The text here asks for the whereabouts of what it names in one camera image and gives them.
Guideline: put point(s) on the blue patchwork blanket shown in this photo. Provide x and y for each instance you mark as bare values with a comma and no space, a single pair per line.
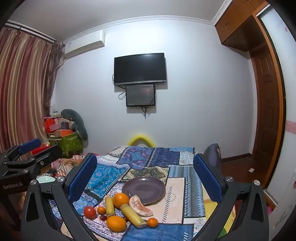
152,157

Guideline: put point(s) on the pale teal bowl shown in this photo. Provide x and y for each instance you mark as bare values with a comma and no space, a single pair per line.
46,180

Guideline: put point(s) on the small black monitor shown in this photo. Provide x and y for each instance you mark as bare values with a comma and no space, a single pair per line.
140,95

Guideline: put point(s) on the dark purple bag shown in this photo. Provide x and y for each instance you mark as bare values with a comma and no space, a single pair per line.
214,153

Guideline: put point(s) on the brown wooden plate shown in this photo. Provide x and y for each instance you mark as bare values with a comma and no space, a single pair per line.
144,191

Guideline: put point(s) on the striped red curtain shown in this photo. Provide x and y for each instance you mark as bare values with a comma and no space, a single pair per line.
23,81

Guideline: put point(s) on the pink floral bedsheet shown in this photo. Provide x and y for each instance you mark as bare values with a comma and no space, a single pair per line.
62,164

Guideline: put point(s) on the small mandarin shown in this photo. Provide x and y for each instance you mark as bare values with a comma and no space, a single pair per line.
101,210
152,222

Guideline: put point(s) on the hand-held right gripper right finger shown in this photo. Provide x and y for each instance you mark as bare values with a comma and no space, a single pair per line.
207,176

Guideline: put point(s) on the white sliding wardrobe door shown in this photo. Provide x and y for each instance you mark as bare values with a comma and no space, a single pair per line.
286,92

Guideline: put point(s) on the sugarcane piece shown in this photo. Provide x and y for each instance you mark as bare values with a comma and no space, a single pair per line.
109,206
134,216

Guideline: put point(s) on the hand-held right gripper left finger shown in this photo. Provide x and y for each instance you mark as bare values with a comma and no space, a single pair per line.
83,176

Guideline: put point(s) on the yellow bedsheet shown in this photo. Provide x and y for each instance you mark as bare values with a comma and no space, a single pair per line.
211,206

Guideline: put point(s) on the red apple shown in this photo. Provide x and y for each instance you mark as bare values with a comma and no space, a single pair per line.
90,212

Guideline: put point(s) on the wooden overhead cabinet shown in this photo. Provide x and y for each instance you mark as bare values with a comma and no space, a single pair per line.
235,25

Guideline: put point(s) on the wooden door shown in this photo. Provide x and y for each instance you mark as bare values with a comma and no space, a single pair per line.
264,104

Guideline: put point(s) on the grey plush toy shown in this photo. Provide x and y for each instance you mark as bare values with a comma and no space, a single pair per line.
79,122

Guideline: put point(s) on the orange box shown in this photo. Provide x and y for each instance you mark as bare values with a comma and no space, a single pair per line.
64,133

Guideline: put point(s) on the black wall television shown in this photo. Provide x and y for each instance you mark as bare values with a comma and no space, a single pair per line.
140,68

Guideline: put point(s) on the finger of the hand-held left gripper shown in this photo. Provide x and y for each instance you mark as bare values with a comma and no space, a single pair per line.
46,153
30,144

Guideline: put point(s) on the curtain rod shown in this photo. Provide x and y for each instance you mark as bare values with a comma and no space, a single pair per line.
34,34

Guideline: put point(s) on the large orange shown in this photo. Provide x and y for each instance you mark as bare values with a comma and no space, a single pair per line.
116,223
121,200

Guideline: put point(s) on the red box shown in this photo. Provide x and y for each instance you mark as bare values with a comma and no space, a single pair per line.
49,125

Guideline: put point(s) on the red grape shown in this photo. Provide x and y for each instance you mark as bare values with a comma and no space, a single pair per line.
103,217

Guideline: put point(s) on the white air conditioner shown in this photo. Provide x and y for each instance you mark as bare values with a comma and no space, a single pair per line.
85,45

